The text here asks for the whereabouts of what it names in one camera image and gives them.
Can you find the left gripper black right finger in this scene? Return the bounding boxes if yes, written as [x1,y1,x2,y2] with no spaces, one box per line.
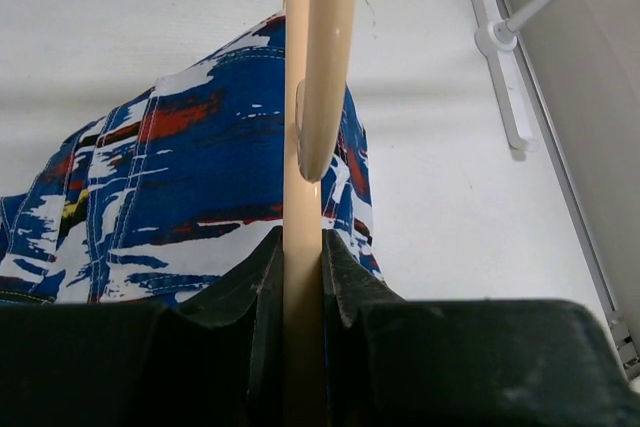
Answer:
[322,230,639,426]

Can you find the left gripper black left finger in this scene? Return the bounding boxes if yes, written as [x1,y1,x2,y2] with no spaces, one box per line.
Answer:
[1,228,283,426]

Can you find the aluminium side rail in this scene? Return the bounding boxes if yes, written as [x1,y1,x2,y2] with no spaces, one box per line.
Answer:
[497,0,639,381]

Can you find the beige plastic clothes hanger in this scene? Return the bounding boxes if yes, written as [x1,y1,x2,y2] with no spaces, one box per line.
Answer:
[282,0,355,426]

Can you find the white and silver clothes rack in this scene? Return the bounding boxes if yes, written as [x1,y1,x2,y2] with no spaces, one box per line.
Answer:
[471,0,556,152]

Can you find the blue white red patterned trousers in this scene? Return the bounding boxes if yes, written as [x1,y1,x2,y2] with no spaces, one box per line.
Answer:
[0,14,386,308]

